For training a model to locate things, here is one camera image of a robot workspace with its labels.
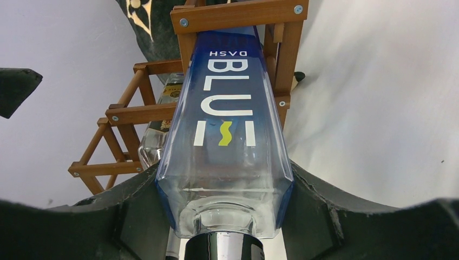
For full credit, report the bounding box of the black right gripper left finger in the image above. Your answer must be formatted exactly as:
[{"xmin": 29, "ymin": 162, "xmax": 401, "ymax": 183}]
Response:
[{"xmin": 1, "ymin": 166, "xmax": 169, "ymax": 259}]

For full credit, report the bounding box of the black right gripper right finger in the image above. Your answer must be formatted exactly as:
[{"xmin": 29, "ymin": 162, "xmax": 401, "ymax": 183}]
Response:
[{"xmin": 282, "ymin": 163, "xmax": 458, "ymax": 259}]

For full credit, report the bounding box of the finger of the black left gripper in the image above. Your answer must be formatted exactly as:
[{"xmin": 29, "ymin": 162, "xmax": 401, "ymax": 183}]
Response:
[{"xmin": 1, "ymin": 68, "xmax": 43, "ymax": 119}]

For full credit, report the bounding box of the clear liquor bottle black cap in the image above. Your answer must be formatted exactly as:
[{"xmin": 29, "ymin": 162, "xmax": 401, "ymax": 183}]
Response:
[{"xmin": 138, "ymin": 73, "xmax": 185, "ymax": 170}]

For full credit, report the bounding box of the blue square vodka bottle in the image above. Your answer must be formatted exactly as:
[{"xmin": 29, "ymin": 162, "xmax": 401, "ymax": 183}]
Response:
[{"xmin": 155, "ymin": 26, "xmax": 294, "ymax": 259}]

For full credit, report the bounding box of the brown wooden wine rack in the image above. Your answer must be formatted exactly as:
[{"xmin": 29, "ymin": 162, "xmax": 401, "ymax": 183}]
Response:
[{"xmin": 68, "ymin": 0, "xmax": 309, "ymax": 194}]

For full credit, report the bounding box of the black floral plush blanket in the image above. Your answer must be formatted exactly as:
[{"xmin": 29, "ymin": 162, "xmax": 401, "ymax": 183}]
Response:
[{"xmin": 115, "ymin": 0, "xmax": 230, "ymax": 85}]

